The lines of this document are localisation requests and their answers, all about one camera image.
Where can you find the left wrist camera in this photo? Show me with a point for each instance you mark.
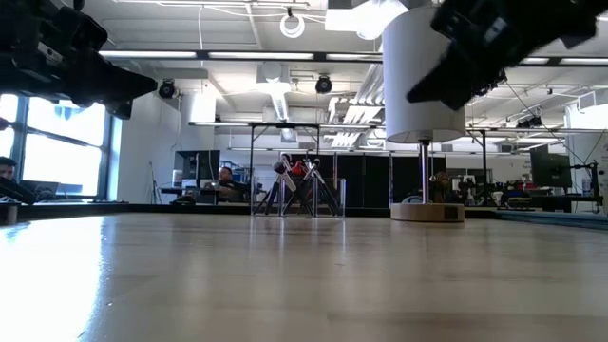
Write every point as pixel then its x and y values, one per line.
pixel 50 53

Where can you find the person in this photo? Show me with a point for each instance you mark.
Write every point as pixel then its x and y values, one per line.
pixel 225 174
pixel 7 167

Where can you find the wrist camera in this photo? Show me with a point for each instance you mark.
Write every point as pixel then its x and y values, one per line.
pixel 494 29
pixel 50 53

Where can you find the black metal frame stand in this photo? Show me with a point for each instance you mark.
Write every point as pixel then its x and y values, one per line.
pixel 483 157
pixel 285 126

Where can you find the long ceiling light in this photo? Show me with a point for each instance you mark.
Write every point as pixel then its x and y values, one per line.
pixel 147 54
pixel 354 57
pixel 261 55
pixel 579 61

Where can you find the large pink powder brush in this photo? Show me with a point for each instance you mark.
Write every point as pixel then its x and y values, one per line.
pixel 280 167
pixel 285 157

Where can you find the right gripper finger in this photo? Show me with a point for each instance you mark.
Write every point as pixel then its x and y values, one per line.
pixel 446 78
pixel 470 92

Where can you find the black round ceiling spotlight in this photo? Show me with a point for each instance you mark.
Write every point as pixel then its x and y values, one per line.
pixel 323 84
pixel 166 89

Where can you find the dark office desk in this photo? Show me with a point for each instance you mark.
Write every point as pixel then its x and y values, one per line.
pixel 190 191

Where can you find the white shade wooden base lamp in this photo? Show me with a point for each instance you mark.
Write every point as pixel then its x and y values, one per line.
pixel 413 71

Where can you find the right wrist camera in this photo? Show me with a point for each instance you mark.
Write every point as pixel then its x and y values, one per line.
pixel 494 29

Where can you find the white ventilation duct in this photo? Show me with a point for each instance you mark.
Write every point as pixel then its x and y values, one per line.
pixel 275 85

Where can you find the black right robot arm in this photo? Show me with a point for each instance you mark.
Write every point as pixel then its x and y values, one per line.
pixel 586 12

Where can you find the black computer monitor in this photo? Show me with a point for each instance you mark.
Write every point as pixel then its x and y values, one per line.
pixel 551 168
pixel 204 166

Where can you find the clear plastic container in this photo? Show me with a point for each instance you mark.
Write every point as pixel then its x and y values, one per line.
pixel 339 190

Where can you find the black partition wall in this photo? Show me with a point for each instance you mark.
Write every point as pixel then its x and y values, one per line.
pixel 370 180

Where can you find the large window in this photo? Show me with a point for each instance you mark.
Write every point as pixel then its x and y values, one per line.
pixel 66 157

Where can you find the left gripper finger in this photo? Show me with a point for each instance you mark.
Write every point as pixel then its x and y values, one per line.
pixel 123 85
pixel 121 110

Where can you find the black-headed makeup brush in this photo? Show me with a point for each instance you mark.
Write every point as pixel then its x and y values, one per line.
pixel 315 163

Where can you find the medium pale-bristle makeup brush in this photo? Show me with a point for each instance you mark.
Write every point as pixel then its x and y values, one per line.
pixel 328 192

